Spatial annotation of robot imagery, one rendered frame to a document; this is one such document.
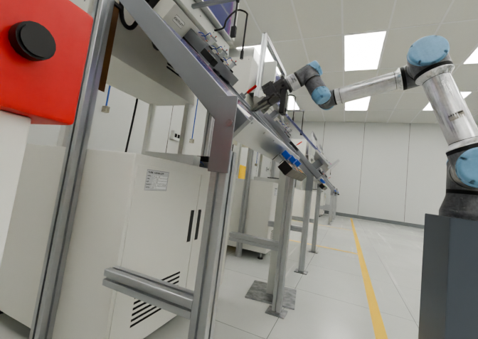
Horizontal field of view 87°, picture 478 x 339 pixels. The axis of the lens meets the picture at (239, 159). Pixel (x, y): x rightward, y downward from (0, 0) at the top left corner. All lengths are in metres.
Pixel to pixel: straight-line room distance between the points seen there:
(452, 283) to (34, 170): 1.43
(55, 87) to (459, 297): 1.18
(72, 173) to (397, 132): 8.64
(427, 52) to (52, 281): 1.37
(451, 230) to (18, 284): 1.42
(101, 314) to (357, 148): 8.36
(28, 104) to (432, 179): 8.85
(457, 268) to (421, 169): 7.81
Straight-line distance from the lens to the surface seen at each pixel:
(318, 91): 1.17
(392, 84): 1.27
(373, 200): 8.65
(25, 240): 1.12
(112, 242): 0.80
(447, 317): 1.16
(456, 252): 1.12
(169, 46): 0.79
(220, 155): 0.54
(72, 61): 0.42
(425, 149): 8.99
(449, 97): 1.10
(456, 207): 1.17
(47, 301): 0.96
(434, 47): 1.14
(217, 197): 0.54
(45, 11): 0.42
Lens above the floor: 0.57
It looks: 6 degrees up
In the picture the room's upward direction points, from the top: 7 degrees clockwise
